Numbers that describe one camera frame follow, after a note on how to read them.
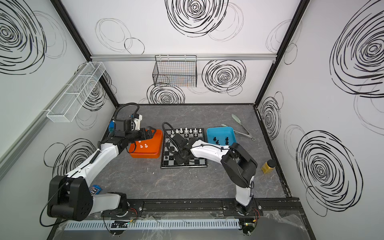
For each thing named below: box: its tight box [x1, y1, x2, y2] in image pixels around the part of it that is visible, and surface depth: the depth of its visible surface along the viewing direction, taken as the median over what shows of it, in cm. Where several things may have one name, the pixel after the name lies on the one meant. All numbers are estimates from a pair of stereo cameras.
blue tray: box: [206, 126, 237, 146], surface depth 103 cm
